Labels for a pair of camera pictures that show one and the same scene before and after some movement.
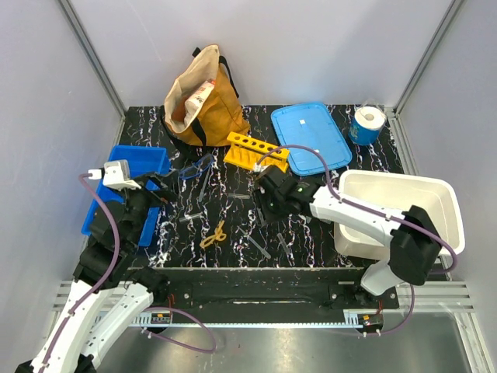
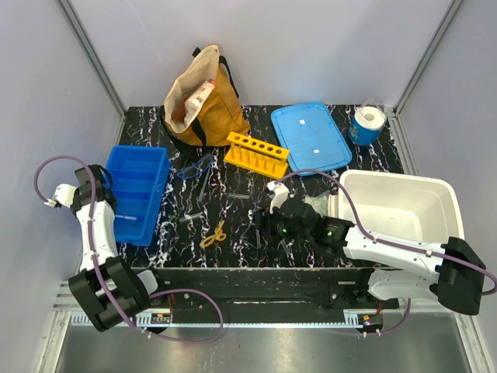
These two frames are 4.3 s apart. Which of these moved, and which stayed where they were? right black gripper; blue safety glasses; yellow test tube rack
Moved: right black gripper
Stayed: blue safety glasses; yellow test tube rack
